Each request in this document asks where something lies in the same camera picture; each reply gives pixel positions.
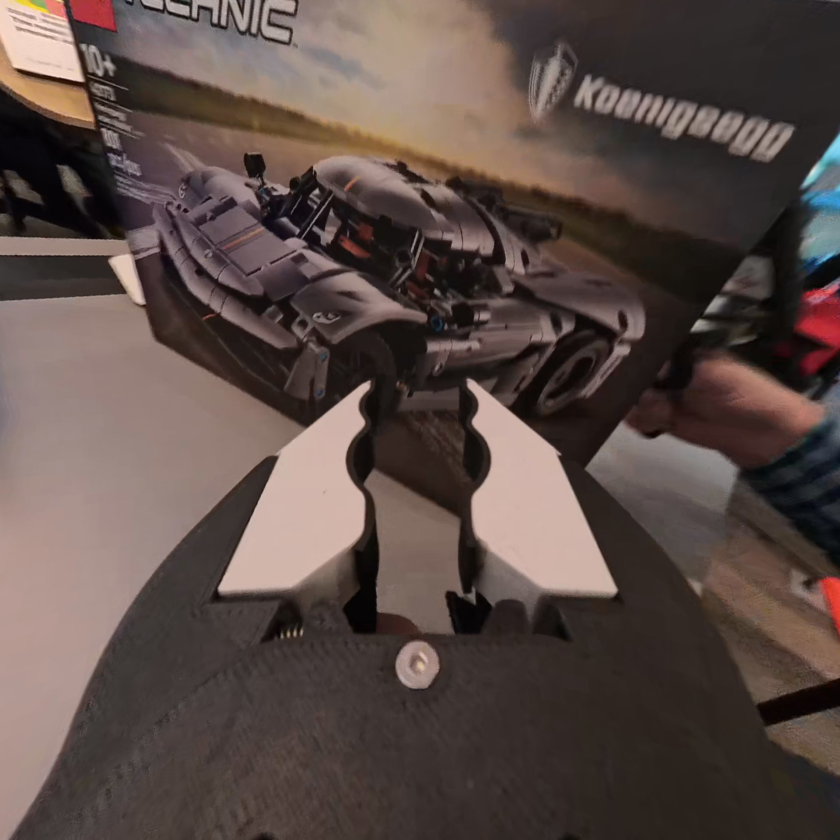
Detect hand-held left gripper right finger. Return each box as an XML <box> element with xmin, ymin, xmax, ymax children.
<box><xmin>445</xmin><ymin>379</ymin><xmax>621</xmax><ymax>636</ymax></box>

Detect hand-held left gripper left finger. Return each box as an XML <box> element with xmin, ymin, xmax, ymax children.
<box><xmin>217</xmin><ymin>379</ymin><xmax>380</xmax><ymax>636</ymax></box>

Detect dark lego car box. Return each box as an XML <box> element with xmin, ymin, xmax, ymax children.
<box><xmin>66</xmin><ymin>0</ymin><xmax>840</xmax><ymax>468</ymax></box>

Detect person's right hand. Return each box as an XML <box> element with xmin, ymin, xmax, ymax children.
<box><xmin>623</xmin><ymin>357</ymin><xmax>829</xmax><ymax>471</ymax></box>

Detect white card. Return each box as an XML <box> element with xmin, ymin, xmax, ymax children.
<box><xmin>108</xmin><ymin>254</ymin><xmax>148</xmax><ymax>307</ymax></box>

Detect round wooden table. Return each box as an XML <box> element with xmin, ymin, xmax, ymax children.
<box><xmin>0</xmin><ymin>46</ymin><xmax>98</xmax><ymax>127</ymax></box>

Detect colourful printed paper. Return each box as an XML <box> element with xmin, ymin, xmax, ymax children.
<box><xmin>0</xmin><ymin>0</ymin><xmax>88</xmax><ymax>84</ymax></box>

